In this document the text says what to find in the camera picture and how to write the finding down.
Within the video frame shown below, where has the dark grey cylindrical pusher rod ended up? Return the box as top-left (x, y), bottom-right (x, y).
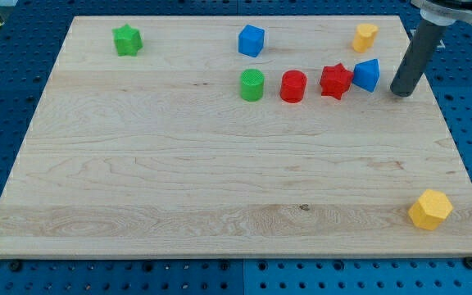
top-left (390, 19), bottom-right (447, 98)

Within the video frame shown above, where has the silver robot tool mount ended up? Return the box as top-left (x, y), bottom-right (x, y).
top-left (410, 0), bottom-right (472, 26)

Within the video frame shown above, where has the yellow heart block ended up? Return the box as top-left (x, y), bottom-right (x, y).
top-left (352, 23), bottom-right (379, 53)

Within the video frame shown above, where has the blue pentagon block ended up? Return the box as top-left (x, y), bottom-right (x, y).
top-left (352, 59), bottom-right (380, 93)

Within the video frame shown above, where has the red star block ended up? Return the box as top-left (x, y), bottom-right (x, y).
top-left (320, 63), bottom-right (354, 100)

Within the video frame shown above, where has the red cylinder block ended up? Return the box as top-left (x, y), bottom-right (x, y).
top-left (279, 70), bottom-right (307, 103)

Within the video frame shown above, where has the yellow hexagon block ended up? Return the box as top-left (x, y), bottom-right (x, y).
top-left (408, 189), bottom-right (453, 230)

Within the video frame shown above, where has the blue cube block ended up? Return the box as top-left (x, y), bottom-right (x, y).
top-left (238, 25), bottom-right (265, 57)

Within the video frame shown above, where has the green cylinder block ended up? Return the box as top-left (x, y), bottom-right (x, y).
top-left (240, 69), bottom-right (265, 102)

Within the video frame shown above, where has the light wooden board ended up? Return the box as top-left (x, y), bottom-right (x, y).
top-left (0, 16), bottom-right (472, 260)

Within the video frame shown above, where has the black screw front right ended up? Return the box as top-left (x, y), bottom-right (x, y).
top-left (462, 256), bottom-right (472, 270)

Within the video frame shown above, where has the black screw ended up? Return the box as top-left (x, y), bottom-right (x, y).
top-left (462, 256), bottom-right (472, 270)
top-left (7, 260), bottom-right (22, 272)

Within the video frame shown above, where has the green star block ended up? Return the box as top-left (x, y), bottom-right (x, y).
top-left (111, 24), bottom-right (143, 57)

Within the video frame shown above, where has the black screw front left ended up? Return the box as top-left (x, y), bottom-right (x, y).
top-left (7, 260), bottom-right (22, 272)

